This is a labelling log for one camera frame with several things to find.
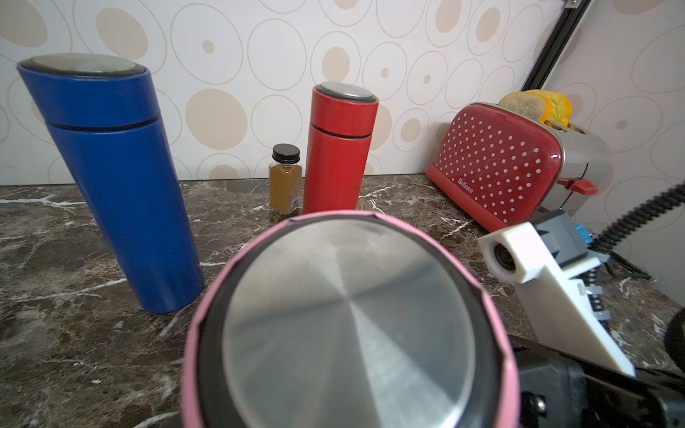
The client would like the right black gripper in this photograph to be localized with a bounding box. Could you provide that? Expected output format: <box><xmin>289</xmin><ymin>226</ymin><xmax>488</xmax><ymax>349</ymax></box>
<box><xmin>509</xmin><ymin>335</ymin><xmax>684</xmax><ymax>428</ymax></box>

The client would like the pink thermos bottle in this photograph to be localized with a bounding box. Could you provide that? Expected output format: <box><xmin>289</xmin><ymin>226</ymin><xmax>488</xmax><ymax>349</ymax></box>
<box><xmin>178</xmin><ymin>210</ymin><xmax>521</xmax><ymax>427</ymax></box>

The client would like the red thermos bottle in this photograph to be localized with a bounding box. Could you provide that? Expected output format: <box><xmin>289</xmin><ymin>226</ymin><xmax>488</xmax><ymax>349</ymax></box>
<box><xmin>303</xmin><ymin>81</ymin><xmax>379</xmax><ymax>214</ymax></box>

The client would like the blue thermos bottle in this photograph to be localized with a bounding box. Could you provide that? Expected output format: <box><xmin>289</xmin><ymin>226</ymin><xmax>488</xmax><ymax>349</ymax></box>
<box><xmin>17</xmin><ymin>53</ymin><xmax>203</xmax><ymax>313</ymax></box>

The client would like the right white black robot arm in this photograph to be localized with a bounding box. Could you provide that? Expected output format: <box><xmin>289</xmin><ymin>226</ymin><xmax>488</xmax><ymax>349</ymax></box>
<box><xmin>509</xmin><ymin>182</ymin><xmax>684</xmax><ymax>427</ymax></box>

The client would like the red polka dot toaster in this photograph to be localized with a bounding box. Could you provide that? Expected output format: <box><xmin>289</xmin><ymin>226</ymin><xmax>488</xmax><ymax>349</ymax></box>
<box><xmin>426</xmin><ymin>103</ymin><xmax>613</xmax><ymax>232</ymax></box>

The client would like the right yellow toast slice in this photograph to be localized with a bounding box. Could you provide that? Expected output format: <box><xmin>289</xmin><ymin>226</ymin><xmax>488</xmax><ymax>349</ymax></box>
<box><xmin>529</xmin><ymin>89</ymin><xmax>573</xmax><ymax>127</ymax></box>

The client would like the yellow toast slice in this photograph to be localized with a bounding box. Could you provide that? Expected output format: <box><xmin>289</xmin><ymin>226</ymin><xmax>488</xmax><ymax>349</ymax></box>
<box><xmin>529</xmin><ymin>89</ymin><xmax>573</xmax><ymax>127</ymax></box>
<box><xmin>498</xmin><ymin>92</ymin><xmax>552</xmax><ymax>124</ymax></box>

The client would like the left yellow toast slice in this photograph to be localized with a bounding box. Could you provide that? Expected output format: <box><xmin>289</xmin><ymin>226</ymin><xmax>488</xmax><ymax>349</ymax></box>
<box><xmin>498</xmin><ymin>92</ymin><xmax>552</xmax><ymax>124</ymax></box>

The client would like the small brown spice jar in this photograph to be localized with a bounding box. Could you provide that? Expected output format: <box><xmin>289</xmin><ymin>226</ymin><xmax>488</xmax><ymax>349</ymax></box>
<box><xmin>269</xmin><ymin>144</ymin><xmax>303</xmax><ymax>215</ymax></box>

